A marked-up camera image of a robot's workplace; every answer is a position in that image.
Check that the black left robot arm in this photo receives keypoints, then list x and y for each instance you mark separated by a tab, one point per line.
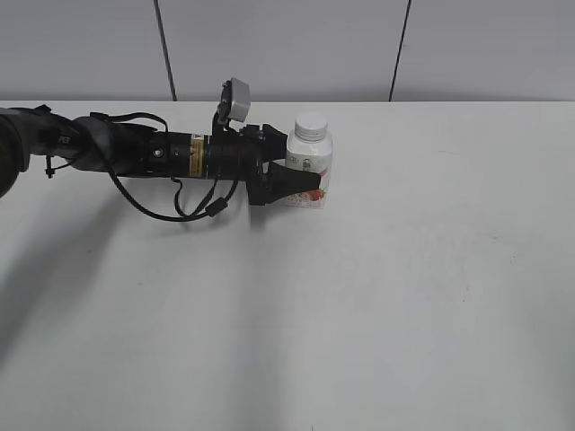
122	147

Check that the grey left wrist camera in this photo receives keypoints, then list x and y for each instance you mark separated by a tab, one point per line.
235	101

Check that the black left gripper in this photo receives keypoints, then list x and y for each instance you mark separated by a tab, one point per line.
240	155

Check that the white strawberry drink bottle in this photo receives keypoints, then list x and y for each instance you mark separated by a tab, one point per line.
308	156

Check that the white bottle cap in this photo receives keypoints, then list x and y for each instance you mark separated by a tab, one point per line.
311	126

